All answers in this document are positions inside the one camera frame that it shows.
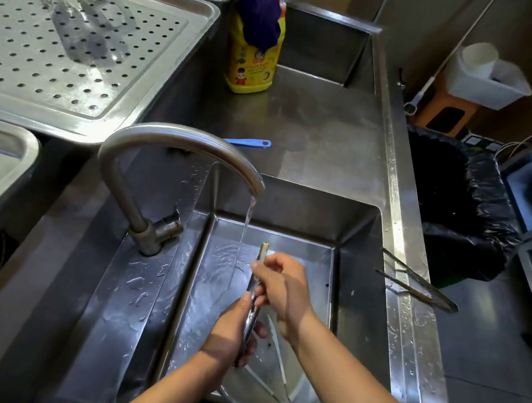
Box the yellow dish soap bottle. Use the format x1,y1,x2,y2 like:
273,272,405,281
220,0,301,101

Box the blue plastic handle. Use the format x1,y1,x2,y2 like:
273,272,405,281
223,133,273,151

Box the white plastic container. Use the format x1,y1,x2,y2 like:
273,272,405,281
440,37,532,116

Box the metal tongs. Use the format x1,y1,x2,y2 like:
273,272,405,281
371,246,466,315

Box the person's left hand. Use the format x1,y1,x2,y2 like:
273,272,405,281
198,286,274,373

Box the long metal rod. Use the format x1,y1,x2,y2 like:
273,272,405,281
403,0,500,127

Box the bin with black bag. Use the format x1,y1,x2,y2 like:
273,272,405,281
385,124,532,299

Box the purple cloth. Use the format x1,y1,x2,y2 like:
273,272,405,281
229,0,286,56

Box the person's left forearm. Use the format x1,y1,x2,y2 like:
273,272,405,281
111,336,232,403

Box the curved steel faucet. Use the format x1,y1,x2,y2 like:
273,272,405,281
85,114,274,272

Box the person's right hand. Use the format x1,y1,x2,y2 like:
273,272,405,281
240,249,326,350

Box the person's right forearm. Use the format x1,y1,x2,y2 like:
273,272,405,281
284,311,481,403

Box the white paper cup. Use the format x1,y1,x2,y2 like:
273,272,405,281
458,39,501,82

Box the silver metal utensil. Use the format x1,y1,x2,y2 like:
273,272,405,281
232,239,271,371

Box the white cable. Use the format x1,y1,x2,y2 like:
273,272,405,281
493,120,532,166

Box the orange plastic stool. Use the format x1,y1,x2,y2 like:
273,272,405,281
411,72,482,140

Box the stainless steel sink unit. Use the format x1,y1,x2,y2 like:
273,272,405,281
0,0,516,403

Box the white bowl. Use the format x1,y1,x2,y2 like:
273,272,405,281
216,308,314,403

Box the large perforated steel tray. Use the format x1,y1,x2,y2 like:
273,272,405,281
0,0,223,161

